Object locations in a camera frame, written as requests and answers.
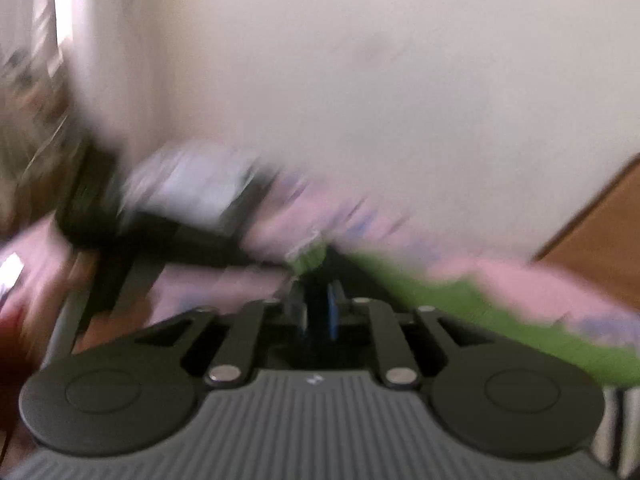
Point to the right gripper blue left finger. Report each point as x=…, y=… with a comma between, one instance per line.
x=257, y=323

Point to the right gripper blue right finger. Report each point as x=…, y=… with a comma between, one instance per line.
x=371, y=328

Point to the black green white knit sweater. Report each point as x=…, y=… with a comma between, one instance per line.
x=546, y=309

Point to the person left hand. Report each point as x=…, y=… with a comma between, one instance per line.
x=27, y=321

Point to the pink floral bed sheet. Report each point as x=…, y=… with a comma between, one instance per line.
x=294, y=211

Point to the smartphone on bed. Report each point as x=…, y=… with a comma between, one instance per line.
x=11, y=269

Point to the folded grey white t-shirt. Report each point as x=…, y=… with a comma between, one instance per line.
x=195, y=184

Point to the brown cushion pad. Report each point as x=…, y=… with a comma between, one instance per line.
x=601, y=242

